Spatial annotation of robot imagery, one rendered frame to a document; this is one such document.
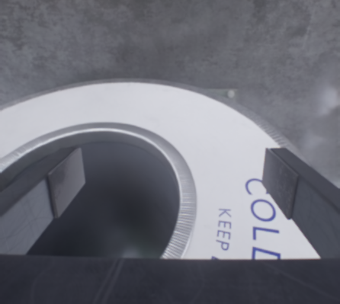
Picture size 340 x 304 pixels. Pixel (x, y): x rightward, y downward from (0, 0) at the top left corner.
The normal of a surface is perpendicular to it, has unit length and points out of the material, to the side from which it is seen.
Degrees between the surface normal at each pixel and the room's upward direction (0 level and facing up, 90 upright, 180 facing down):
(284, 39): 0
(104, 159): 5
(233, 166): 90
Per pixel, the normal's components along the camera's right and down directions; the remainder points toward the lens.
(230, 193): -0.04, -0.76
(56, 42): -0.06, 0.65
